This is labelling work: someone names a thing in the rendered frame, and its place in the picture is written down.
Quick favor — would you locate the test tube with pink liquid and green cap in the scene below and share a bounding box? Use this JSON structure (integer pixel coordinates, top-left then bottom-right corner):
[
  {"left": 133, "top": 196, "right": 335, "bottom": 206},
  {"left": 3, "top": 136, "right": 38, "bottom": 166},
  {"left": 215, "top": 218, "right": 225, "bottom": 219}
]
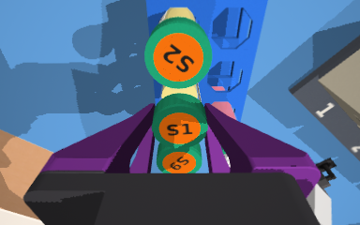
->
[{"left": 211, "top": 86, "right": 238, "bottom": 167}]

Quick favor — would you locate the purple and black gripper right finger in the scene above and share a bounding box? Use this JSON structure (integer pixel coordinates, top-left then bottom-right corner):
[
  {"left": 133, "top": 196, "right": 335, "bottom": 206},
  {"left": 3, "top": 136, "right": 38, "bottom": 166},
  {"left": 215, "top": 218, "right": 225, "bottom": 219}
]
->
[{"left": 204, "top": 103, "right": 321, "bottom": 198}]

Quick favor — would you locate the blue bench mat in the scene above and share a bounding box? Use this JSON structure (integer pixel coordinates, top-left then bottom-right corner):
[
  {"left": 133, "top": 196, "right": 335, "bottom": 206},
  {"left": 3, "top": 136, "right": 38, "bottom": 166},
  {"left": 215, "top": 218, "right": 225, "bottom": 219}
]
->
[{"left": 0, "top": 0, "right": 360, "bottom": 225}]

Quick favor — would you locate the blue tube rack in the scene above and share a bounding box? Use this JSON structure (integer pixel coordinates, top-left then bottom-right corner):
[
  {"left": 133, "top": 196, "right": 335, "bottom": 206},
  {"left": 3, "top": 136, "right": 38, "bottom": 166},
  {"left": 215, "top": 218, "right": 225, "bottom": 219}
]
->
[{"left": 146, "top": 0, "right": 268, "bottom": 122}]

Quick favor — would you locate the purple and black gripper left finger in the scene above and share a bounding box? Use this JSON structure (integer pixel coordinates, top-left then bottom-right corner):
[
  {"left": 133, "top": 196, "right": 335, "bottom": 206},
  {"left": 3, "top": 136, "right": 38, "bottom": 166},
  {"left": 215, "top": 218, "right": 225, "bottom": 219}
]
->
[{"left": 40, "top": 103, "right": 155, "bottom": 173}]

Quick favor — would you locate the white box with done label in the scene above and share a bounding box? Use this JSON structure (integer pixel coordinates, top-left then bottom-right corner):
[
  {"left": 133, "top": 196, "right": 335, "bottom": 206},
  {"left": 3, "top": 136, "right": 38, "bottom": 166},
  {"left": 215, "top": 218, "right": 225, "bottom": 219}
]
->
[{"left": 307, "top": 158, "right": 337, "bottom": 225}]

